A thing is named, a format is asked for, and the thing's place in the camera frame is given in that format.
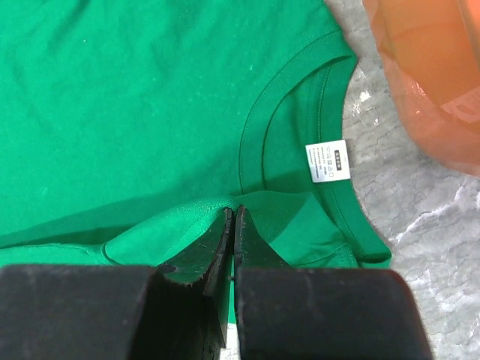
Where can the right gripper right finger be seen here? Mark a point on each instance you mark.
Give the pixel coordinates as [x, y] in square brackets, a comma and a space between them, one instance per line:
[319, 313]

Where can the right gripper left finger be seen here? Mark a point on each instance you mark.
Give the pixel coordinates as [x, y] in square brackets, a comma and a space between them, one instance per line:
[176, 310]

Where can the green t shirt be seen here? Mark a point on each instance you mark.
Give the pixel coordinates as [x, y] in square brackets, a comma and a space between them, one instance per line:
[127, 127]

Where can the orange plastic basket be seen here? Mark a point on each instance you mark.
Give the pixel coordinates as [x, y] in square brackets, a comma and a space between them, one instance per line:
[430, 55]

